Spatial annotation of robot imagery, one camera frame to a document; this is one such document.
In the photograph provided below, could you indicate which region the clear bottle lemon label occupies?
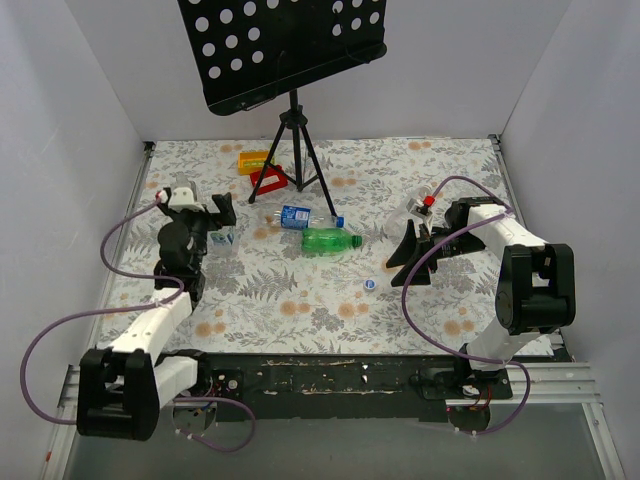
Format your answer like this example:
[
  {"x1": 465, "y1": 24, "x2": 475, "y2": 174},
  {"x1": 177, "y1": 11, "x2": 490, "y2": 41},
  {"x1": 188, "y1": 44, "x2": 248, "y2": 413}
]
[{"x1": 208, "y1": 226, "x2": 238, "y2": 258}]

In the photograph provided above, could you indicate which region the green plastic bottle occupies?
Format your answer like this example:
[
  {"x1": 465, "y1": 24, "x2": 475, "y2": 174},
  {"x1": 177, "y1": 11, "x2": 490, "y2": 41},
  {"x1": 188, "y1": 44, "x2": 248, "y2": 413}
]
[{"x1": 301, "y1": 228, "x2": 363, "y2": 256}]

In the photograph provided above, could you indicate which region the clear bottle white cap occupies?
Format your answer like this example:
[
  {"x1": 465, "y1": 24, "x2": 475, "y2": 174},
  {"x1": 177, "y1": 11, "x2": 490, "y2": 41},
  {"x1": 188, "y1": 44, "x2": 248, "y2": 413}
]
[{"x1": 171, "y1": 172, "x2": 198, "y2": 200}]

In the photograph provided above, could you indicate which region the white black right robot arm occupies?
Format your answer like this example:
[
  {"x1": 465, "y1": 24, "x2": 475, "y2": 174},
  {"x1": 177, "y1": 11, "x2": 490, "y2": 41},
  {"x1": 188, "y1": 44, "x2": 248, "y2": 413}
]
[{"x1": 386, "y1": 196, "x2": 576, "y2": 398}]

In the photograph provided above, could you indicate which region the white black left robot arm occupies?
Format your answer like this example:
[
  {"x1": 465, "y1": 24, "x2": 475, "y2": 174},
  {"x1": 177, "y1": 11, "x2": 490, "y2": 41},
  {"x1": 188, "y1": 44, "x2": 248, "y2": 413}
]
[{"x1": 76, "y1": 187, "x2": 237, "y2": 441}]

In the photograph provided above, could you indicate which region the small clear bottle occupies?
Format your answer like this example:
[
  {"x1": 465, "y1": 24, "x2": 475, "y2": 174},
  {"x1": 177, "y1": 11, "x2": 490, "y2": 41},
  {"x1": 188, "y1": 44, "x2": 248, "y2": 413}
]
[{"x1": 385, "y1": 187, "x2": 433, "y2": 239}]

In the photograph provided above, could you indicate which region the clear bottle blue label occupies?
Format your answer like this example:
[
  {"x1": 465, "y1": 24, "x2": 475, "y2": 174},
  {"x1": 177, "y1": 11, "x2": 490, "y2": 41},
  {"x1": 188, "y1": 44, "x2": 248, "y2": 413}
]
[{"x1": 259, "y1": 204, "x2": 345, "y2": 230}]

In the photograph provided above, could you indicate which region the yellow plastic box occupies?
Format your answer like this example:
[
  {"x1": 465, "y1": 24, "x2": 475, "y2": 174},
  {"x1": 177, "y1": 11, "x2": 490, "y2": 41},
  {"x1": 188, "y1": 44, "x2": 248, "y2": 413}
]
[{"x1": 237, "y1": 150, "x2": 269, "y2": 175}]

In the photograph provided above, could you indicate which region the red plastic box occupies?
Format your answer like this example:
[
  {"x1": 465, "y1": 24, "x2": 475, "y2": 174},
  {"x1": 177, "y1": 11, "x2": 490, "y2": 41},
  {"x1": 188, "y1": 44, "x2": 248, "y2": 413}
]
[{"x1": 257, "y1": 165, "x2": 289, "y2": 195}]

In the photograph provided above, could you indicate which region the floral patterned table mat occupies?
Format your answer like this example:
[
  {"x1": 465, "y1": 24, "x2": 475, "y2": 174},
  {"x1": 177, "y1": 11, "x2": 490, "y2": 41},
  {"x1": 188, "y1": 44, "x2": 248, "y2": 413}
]
[{"x1": 96, "y1": 137, "x2": 529, "y2": 356}]

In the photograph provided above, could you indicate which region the black perforated music stand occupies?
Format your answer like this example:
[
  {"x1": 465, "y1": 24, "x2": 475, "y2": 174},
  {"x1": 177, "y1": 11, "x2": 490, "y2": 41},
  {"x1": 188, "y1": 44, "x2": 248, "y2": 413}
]
[{"x1": 178, "y1": 0, "x2": 387, "y2": 191}]

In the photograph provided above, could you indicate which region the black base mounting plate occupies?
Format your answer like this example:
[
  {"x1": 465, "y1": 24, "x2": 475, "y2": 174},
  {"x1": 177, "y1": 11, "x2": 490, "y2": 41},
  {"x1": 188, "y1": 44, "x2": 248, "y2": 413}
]
[{"x1": 87, "y1": 351, "x2": 574, "y2": 424}]

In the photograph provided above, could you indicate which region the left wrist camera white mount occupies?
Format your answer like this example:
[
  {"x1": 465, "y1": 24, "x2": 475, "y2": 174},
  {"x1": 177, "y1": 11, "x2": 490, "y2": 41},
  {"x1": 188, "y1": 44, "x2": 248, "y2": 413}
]
[{"x1": 155, "y1": 186, "x2": 205, "y2": 212}]

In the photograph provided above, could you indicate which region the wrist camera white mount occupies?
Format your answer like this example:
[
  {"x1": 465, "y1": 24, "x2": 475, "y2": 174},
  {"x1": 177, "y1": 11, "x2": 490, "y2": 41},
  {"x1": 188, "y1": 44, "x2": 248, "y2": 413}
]
[
  {"x1": 155, "y1": 186, "x2": 205, "y2": 212},
  {"x1": 406, "y1": 197, "x2": 433, "y2": 222}
]

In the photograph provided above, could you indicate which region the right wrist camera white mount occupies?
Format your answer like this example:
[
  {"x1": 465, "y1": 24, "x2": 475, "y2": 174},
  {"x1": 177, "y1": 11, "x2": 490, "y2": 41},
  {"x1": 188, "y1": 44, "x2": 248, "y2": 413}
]
[{"x1": 406, "y1": 197, "x2": 433, "y2": 222}]

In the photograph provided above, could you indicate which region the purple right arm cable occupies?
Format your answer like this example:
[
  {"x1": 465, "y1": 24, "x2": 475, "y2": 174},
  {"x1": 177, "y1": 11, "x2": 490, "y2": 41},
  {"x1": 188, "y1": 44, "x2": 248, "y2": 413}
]
[{"x1": 401, "y1": 175, "x2": 532, "y2": 436}]

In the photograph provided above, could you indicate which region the aluminium frame rail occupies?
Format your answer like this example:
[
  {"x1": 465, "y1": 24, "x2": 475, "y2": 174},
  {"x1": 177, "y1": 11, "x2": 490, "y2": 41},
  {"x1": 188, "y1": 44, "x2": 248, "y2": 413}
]
[{"x1": 47, "y1": 137, "x2": 625, "y2": 479}]

